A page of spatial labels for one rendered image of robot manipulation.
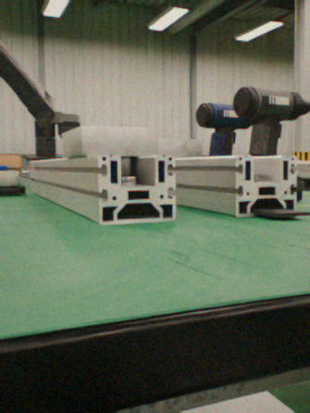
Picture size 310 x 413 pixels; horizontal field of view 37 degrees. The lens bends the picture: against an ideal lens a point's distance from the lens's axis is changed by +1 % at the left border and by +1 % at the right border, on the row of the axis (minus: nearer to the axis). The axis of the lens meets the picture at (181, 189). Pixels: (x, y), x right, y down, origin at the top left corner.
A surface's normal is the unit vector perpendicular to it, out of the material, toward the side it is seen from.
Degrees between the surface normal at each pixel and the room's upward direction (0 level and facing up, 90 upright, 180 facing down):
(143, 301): 0
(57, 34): 90
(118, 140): 90
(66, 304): 0
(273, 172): 90
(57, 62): 90
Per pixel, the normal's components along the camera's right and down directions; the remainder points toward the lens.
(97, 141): 0.40, 0.04
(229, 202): -0.92, 0.03
